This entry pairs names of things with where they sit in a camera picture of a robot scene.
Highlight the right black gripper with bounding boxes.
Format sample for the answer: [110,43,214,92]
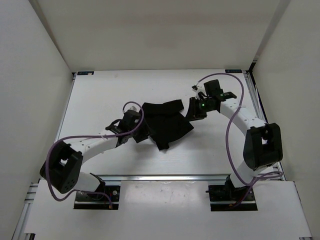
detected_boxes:
[183,97,215,122]

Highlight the black skirt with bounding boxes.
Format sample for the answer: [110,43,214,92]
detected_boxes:
[142,99,194,151]

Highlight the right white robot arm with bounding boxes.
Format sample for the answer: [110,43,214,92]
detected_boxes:
[185,79,283,200]

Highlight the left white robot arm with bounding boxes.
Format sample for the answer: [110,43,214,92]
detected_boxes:
[39,109,145,200]

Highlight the right blue table label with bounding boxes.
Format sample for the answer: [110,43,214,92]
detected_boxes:
[225,69,243,74]

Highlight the blue table label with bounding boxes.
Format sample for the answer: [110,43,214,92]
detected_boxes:
[225,69,243,74]
[77,71,94,76]

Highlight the left blue table label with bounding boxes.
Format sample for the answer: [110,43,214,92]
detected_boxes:
[77,71,94,76]

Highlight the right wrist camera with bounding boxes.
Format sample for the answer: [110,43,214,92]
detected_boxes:
[191,84,206,100]

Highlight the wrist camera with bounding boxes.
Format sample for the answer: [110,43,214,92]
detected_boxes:
[191,84,206,100]
[122,105,137,113]

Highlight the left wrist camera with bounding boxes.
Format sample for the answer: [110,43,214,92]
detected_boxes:
[122,105,137,113]

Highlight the right aluminium frame rail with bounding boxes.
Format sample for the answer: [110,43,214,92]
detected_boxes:
[243,70,286,181]

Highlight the aluminium frame rail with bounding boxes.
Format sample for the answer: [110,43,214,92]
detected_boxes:
[243,70,286,181]
[11,72,77,240]

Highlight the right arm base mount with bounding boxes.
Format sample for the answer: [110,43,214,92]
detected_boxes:
[205,179,258,212]

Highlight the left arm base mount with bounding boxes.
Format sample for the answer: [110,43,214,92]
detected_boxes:
[73,179,121,211]

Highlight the left aluminium frame rail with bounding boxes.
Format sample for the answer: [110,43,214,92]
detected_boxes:
[11,72,77,240]

